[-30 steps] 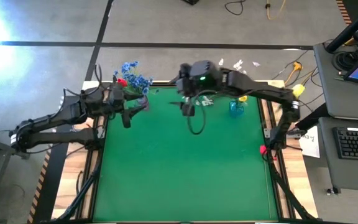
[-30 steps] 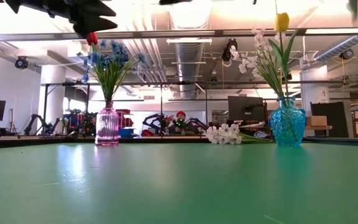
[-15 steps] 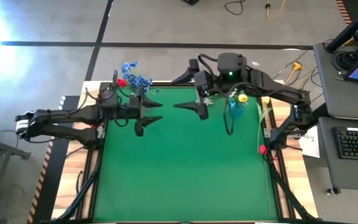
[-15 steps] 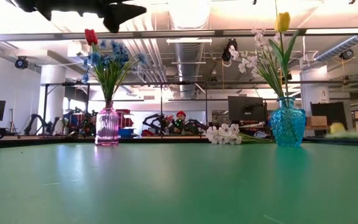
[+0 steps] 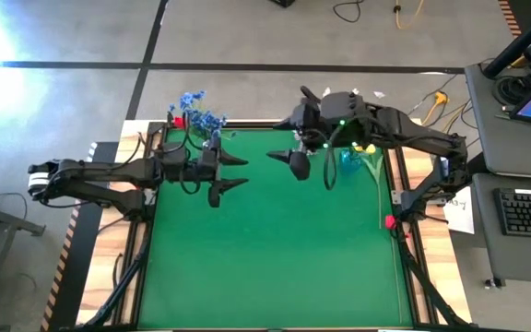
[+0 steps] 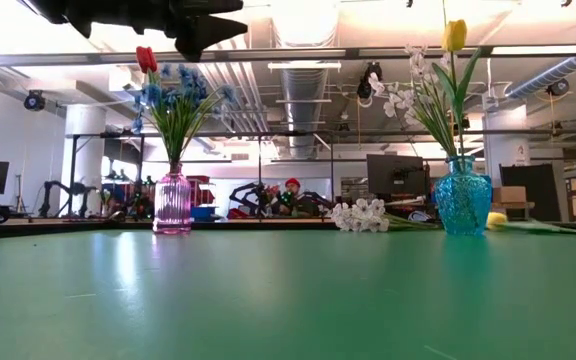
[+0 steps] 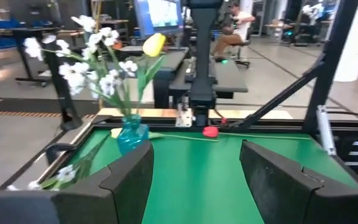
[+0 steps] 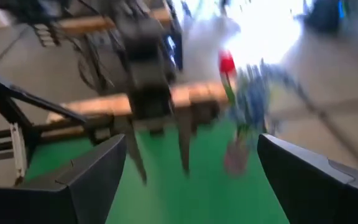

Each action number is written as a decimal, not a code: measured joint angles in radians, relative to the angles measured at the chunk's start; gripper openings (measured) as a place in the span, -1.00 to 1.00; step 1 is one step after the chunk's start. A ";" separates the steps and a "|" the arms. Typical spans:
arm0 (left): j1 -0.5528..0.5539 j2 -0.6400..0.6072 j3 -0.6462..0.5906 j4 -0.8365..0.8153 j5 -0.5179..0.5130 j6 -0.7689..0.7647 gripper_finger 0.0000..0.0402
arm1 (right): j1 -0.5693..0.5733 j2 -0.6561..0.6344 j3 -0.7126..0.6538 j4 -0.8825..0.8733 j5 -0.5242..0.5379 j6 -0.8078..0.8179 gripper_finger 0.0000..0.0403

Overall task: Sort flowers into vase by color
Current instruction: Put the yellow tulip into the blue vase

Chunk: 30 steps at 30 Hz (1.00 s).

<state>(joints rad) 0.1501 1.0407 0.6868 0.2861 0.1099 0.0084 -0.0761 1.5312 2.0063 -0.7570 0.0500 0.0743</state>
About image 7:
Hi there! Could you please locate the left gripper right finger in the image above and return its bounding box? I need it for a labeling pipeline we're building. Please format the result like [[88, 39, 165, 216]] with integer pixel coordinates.
[[240, 139, 358, 224]]

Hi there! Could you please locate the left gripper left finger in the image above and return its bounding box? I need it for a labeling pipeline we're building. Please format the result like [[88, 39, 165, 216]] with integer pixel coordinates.
[[51, 139, 155, 224]]

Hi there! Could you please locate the yellow artificial tulip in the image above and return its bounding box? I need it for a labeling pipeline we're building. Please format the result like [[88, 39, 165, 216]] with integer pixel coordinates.
[[134, 32, 167, 118], [109, 126, 219, 143]]

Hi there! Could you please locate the white artificial flower bunch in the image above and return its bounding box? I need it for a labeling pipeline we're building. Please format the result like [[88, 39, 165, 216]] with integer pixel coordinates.
[[6, 133, 110, 192], [23, 14, 139, 116]]

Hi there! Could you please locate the blue textured glass vase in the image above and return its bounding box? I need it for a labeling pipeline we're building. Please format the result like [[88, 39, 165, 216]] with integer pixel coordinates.
[[116, 114, 150, 156]]

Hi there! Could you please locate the green table mat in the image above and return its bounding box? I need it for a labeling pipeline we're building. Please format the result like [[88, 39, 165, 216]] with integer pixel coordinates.
[[68, 129, 358, 224]]

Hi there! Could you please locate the silver aluminium bar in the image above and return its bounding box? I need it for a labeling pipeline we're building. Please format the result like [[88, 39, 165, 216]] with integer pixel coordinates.
[[315, 105, 337, 156]]

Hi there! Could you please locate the black equipment rack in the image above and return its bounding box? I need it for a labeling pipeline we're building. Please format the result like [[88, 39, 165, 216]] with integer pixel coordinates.
[[331, 127, 358, 178]]

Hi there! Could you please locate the black stand pole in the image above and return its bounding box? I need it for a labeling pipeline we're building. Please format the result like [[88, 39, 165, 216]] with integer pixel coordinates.
[[41, 34, 84, 131]]

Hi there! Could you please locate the grey desk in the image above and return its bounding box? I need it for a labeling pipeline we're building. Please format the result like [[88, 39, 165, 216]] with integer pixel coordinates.
[[118, 45, 190, 110], [168, 57, 249, 108]]

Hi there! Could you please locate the black floor mat striped edge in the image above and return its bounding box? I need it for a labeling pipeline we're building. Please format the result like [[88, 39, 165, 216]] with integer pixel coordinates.
[[0, 98, 104, 119]]

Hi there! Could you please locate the black office chair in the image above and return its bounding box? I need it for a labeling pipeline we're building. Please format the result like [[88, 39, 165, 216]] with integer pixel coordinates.
[[228, 40, 252, 68]]

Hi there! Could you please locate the computer monitor blue screen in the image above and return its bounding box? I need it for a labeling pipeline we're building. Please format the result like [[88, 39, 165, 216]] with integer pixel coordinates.
[[133, 0, 185, 40]]

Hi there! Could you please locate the person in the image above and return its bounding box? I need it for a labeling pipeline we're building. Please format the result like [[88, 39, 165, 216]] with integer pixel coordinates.
[[211, 1, 257, 62]]

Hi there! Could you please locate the black work table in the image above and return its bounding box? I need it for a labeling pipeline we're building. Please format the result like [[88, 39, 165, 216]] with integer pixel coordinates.
[[0, 26, 74, 87]]

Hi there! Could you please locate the black diagonal frame brace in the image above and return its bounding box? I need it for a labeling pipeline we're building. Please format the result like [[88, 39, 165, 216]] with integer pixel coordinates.
[[228, 60, 326, 131]]

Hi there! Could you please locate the black table frame post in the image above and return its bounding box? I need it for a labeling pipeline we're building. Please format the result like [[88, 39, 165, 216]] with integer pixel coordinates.
[[302, 0, 358, 135]]

